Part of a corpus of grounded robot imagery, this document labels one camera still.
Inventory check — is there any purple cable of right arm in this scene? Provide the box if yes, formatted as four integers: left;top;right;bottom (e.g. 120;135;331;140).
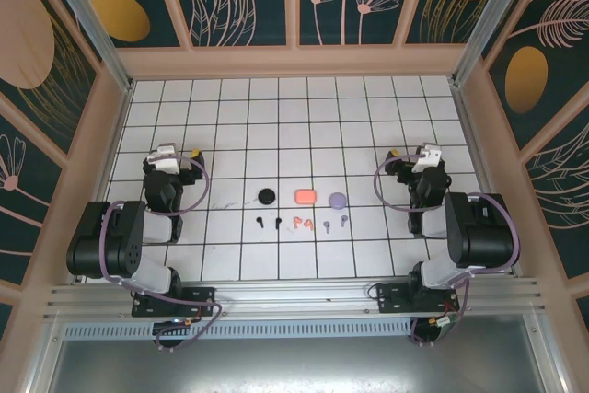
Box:
374;155;521;348

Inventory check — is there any aluminium mounting rail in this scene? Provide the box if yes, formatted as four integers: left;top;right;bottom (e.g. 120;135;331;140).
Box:
43;276;544;320

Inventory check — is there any grey metal sheet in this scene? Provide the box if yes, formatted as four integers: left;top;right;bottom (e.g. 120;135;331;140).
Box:
45;337;558;393

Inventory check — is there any green circuit board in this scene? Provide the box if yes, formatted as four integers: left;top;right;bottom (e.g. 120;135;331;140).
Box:
430;311;461;334

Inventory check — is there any slotted grey cable duct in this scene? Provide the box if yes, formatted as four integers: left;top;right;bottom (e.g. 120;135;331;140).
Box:
63;321;414;340

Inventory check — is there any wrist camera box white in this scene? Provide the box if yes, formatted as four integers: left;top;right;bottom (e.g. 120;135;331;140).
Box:
145;142;181;174
410;143;444;174

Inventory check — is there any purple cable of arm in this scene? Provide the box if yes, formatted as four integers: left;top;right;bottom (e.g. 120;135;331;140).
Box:
374;155;521;348
99;155;223;353

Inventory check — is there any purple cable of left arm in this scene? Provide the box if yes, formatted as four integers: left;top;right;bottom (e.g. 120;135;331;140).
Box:
99;155;223;353

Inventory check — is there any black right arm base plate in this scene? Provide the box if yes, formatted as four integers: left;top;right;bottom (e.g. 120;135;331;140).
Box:
375;283;461;316

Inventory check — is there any aluminium frame post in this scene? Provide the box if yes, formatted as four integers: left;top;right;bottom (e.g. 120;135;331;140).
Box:
36;0;135;93
450;0;537;88

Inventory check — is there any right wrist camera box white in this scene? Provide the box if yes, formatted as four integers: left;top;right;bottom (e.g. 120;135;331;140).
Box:
410;143;444;174

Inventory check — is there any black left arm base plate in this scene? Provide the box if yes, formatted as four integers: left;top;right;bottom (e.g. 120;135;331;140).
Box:
132;285;217;318

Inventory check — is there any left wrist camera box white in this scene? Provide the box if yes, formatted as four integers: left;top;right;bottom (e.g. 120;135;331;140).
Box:
145;142;181;174

